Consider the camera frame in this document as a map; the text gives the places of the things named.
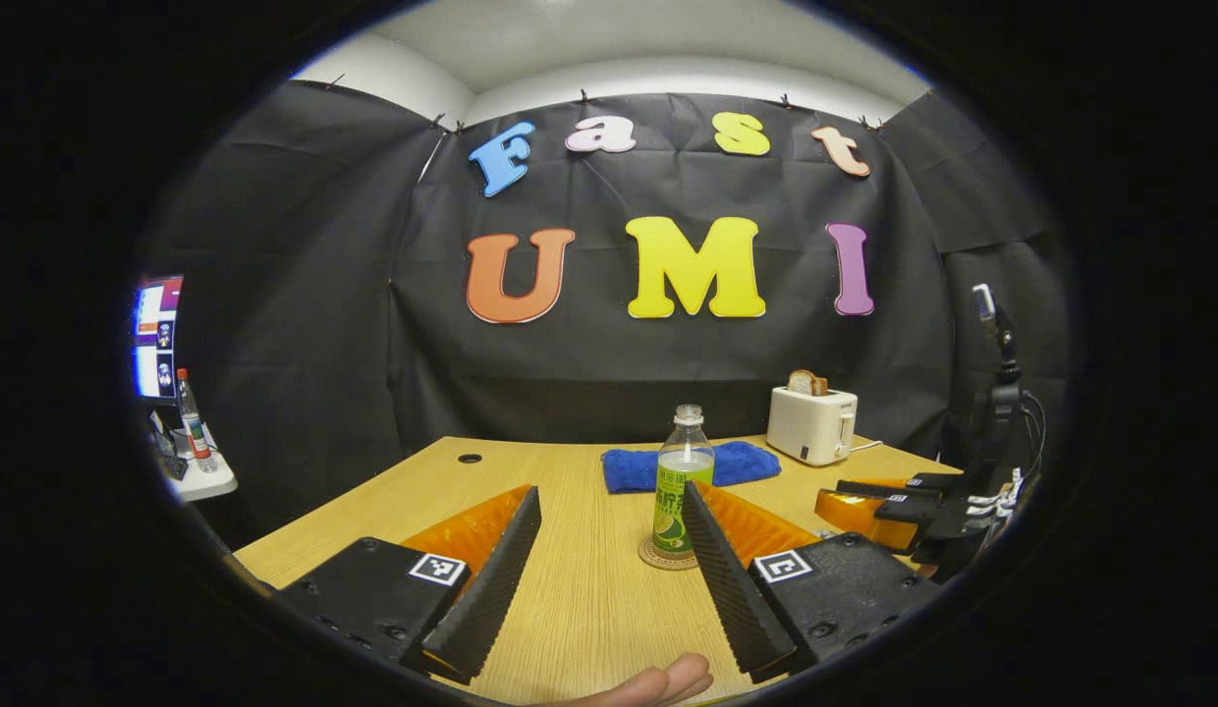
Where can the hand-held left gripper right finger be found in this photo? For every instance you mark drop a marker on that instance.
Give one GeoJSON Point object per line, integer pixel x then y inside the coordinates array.
{"type": "Point", "coordinates": [732, 584]}

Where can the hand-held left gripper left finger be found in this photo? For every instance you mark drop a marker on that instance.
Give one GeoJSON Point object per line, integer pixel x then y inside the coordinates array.
{"type": "Point", "coordinates": [486, 584]}

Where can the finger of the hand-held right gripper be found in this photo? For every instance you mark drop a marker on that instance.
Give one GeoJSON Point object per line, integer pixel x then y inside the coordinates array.
{"type": "Point", "coordinates": [864, 518]}
{"type": "Point", "coordinates": [899, 486]}

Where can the round brown coaster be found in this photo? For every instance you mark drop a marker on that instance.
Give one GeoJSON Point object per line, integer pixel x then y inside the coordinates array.
{"type": "Point", "coordinates": [658, 562]}

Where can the green label water bottle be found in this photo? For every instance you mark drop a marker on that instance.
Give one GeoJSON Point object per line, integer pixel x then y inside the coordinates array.
{"type": "Point", "coordinates": [673, 491]}

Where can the red label plastic bottle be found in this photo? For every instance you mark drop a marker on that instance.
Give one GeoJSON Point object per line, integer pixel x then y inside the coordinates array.
{"type": "Point", "coordinates": [194, 432]}

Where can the white toaster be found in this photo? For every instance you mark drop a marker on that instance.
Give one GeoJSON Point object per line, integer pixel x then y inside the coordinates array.
{"type": "Point", "coordinates": [810, 424]}

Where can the bread slice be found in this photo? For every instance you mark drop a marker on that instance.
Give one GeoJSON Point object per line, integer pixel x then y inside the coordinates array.
{"type": "Point", "coordinates": [805, 383]}

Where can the blue towel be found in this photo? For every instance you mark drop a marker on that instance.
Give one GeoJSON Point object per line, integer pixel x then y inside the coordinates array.
{"type": "Point", "coordinates": [629, 469]}

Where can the white side table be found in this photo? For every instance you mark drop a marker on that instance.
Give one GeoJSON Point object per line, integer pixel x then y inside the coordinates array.
{"type": "Point", "coordinates": [211, 483]}

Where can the black backdrop cloth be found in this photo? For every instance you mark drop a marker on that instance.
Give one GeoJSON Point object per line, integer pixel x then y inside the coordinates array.
{"type": "Point", "coordinates": [304, 295]}

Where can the computer monitor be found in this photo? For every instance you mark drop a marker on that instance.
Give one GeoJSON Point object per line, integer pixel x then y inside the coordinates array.
{"type": "Point", "coordinates": [157, 339]}

